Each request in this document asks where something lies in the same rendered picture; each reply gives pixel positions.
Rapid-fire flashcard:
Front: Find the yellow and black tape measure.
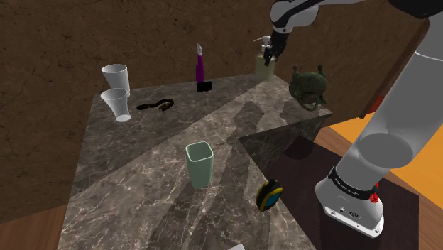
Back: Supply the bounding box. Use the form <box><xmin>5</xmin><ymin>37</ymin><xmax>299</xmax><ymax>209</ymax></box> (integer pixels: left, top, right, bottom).
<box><xmin>255</xmin><ymin>178</ymin><xmax>283</xmax><ymax>212</ymax></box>

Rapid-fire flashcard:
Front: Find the pale green square cup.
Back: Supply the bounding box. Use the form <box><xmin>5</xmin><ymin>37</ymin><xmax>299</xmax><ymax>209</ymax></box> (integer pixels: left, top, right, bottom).
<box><xmin>185</xmin><ymin>141</ymin><xmax>214</xmax><ymax>190</ymax></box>

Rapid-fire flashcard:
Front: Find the dark green bronze vessel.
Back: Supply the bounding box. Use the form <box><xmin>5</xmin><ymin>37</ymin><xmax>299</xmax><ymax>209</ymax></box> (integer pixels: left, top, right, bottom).
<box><xmin>288</xmin><ymin>65</ymin><xmax>328</xmax><ymax>112</ymax></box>

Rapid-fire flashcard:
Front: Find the black curved tool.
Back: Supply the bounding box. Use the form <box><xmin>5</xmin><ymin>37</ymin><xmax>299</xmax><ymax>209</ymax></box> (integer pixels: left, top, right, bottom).
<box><xmin>136</xmin><ymin>98</ymin><xmax>175</xmax><ymax>112</ymax></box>

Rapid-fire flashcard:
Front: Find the pale green soap dispenser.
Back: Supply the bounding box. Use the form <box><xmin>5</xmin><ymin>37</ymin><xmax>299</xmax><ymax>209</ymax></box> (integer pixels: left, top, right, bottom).
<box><xmin>253</xmin><ymin>35</ymin><xmax>277</xmax><ymax>82</ymax></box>

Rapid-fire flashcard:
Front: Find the purple figure on black base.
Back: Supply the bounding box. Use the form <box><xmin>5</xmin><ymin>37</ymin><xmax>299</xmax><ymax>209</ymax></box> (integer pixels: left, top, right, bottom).
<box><xmin>195</xmin><ymin>43</ymin><xmax>213</xmax><ymax>93</ymax></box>

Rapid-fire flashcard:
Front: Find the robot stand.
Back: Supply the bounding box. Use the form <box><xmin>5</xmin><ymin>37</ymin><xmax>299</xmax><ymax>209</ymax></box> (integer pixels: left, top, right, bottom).
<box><xmin>238</xmin><ymin>134</ymin><xmax>420</xmax><ymax>250</ymax></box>

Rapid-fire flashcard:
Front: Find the white cup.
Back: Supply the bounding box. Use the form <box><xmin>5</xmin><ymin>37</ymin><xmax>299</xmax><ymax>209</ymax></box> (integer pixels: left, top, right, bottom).
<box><xmin>99</xmin><ymin>87</ymin><xmax>132</xmax><ymax>123</ymax></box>
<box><xmin>101</xmin><ymin>63</ymin><xmax>131</xmax><ymax>97</ymax></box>

